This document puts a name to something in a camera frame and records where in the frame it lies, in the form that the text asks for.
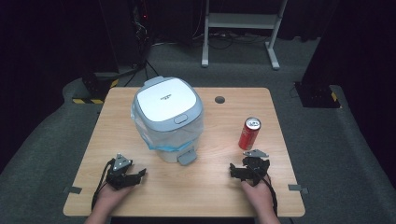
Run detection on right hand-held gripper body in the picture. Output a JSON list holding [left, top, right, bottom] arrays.
[[241, 148, 272, 188]]

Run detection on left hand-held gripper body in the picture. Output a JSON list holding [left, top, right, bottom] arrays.
[[105, 152, 140, 191]]

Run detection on red soda can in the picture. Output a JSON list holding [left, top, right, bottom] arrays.
[[237, 117, 262, 151]]

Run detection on white trash can grey lid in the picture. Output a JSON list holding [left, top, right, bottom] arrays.
[[133, 76, 205, 166]]

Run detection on person's left hand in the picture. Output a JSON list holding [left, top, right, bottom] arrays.
[[92, 181, 135, 217]]

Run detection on person's right hand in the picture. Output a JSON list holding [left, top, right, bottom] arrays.
[[240, 175, 276, 217]]

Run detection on clear plastic trash bag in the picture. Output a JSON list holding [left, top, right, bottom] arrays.
[[130, 102, 205, 153]]

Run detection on grey tape piece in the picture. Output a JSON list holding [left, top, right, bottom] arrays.
[[287, 183, 309, 196], [63, 185, 83, 195]]

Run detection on black stand base striped tape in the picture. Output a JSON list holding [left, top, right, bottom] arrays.
[[71, 71, 120, 105], [293, 80, 342, 109]]

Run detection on grey metal stand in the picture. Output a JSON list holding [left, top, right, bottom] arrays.
[[201, 0, 290, 71]]

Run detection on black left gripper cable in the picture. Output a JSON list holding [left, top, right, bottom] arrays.
[[91, 158, 117, 212]]

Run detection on black floor cables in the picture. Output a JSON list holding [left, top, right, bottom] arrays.
[[123, 58, 163, 88]]

